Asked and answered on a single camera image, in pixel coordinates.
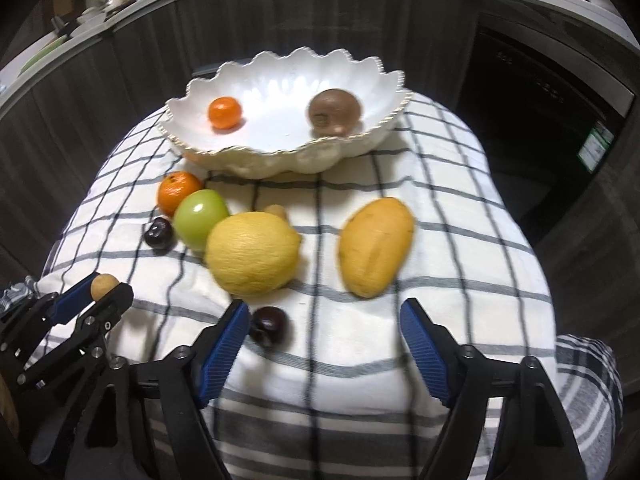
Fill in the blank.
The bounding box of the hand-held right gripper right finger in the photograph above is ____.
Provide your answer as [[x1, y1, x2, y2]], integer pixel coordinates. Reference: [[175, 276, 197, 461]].
[[399, 298, 586, 480]]

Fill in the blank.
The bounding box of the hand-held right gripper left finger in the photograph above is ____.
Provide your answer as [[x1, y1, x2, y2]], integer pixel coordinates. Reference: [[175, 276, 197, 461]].
[[65, 300, 251, 480]]

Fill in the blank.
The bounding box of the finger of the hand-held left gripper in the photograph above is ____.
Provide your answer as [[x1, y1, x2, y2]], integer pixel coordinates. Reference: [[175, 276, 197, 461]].
[[0, 272, 103, 361], [15, 284, 135, 401]]

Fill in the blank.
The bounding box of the yellow lemon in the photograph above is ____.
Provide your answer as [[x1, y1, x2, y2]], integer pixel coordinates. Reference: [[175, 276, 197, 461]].
[[204, 211, 302, 297]]

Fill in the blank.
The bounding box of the green apple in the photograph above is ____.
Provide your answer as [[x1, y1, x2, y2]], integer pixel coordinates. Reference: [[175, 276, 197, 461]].
[[173, 189, 232, 253]]

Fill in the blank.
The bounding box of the yellow mango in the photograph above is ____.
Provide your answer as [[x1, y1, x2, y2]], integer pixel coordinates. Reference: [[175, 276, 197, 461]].
[[338, 197, 416, 298]]

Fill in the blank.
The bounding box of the orange tangerine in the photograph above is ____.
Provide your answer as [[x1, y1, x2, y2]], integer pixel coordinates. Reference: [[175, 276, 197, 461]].
[[208, 96, 244, 131], [157, 171, 203, 218]]

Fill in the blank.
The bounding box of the white scalloped bowl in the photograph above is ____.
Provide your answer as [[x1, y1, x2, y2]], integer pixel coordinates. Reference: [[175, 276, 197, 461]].
[[159, 48, 413, 179]]

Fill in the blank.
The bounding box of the dark plum front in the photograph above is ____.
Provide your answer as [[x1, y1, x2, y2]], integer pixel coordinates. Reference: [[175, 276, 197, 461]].
[[248, 306, 291, 347]]

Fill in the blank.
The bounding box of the white checked cloth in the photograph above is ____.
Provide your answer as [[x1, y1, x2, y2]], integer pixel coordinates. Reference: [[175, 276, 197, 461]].
[[0, 91, 626, 480]]

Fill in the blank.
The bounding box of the brown kiwi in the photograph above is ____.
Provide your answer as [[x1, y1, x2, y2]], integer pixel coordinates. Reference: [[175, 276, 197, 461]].
[[306, 88, 363, 136]]

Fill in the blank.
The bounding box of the black built-in dishwasher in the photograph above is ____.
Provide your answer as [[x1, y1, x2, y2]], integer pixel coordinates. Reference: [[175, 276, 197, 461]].
[[457, 12, 638, 246]]

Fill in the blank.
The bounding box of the green label sticker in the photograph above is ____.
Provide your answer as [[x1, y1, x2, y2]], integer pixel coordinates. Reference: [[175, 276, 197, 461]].
[[580, 121, 616, 173]]

